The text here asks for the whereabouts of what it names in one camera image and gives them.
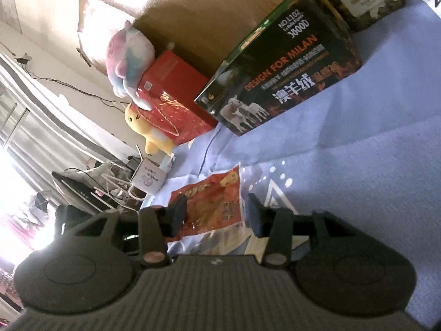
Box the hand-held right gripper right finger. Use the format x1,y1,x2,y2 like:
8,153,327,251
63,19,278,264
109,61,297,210
247,193,349,268

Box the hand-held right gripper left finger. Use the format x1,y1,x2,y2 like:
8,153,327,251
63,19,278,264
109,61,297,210
71,195,189,269

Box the red snack packet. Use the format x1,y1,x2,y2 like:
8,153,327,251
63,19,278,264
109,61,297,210
165,165,246,245

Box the white mug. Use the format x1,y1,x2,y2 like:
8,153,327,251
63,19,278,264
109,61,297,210
129,159,166,196

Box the yellow plush toy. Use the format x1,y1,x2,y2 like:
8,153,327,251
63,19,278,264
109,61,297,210
125,103,177,156

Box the red gift bag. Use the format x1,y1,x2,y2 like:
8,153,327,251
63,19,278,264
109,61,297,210
136,50,220,146

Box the blue printed blanket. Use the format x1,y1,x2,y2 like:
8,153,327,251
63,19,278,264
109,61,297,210
141,0,441,331

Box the dark printed box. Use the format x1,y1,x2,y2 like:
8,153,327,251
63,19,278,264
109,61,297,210
194,0,363,137

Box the pastel plush toy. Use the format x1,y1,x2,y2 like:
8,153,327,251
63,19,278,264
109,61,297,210
106,21,156,111

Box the grey curtain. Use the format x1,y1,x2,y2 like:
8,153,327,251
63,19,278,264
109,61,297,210
0,51,92,168

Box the brown cardboard board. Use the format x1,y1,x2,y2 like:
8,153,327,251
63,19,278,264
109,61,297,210
10,0,312,88

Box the dark floral box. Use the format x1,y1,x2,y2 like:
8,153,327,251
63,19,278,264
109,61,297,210
308,0,408,32

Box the black wall cable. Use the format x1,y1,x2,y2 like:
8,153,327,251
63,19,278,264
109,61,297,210
14,52,129,111

